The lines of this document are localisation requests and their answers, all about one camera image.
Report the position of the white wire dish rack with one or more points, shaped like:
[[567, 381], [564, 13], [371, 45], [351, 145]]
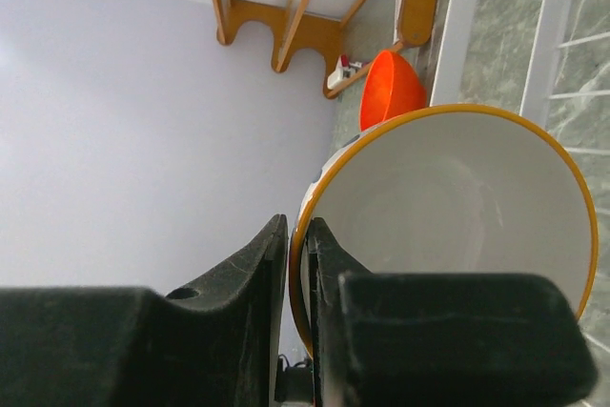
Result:
[[546, 60]]

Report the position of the white red box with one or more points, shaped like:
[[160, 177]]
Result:
[[345, 68]]

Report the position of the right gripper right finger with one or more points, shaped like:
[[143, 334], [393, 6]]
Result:
[[440, 339]]

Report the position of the orange bowl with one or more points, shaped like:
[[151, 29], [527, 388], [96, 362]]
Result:
[[392, 88]]

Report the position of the cream bowl patterned rim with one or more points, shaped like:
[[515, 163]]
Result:
[[453, 189]]

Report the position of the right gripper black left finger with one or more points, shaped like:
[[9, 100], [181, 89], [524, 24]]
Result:
[[210, 342]]

